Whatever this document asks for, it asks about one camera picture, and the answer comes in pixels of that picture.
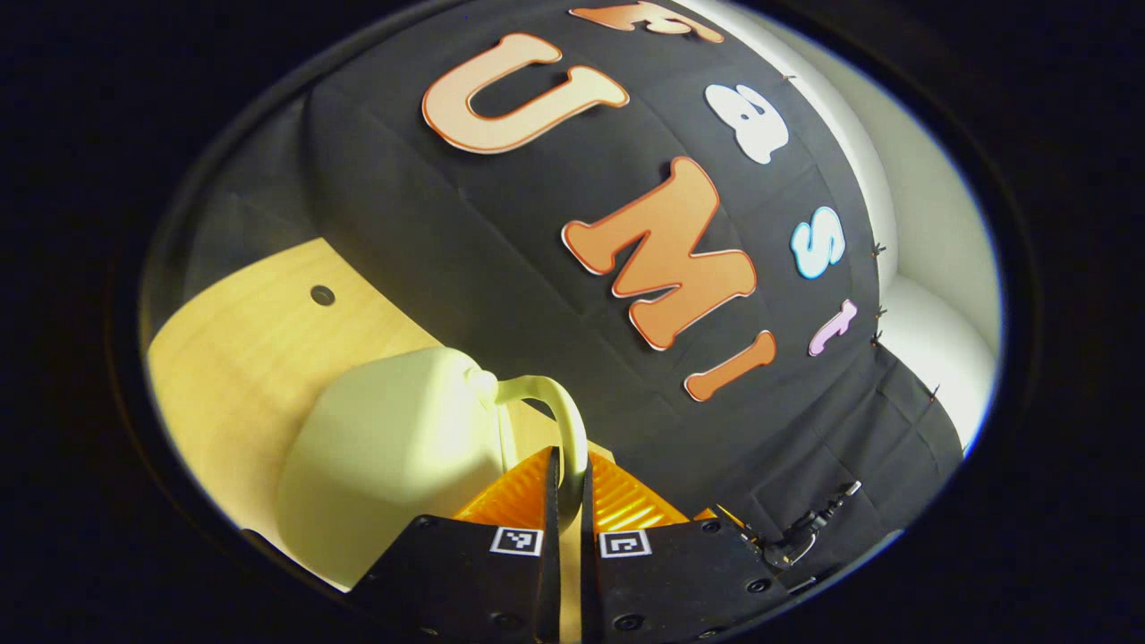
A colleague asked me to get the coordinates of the pale yellow suitcase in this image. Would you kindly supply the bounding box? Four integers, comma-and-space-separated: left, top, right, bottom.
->
276, 347, 591, 591

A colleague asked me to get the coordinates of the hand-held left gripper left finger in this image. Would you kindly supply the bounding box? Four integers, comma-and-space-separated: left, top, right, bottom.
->
352, 445, 563, 644

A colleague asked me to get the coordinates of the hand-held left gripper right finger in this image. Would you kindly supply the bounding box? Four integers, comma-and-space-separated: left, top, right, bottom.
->
579, 450, 794, 644

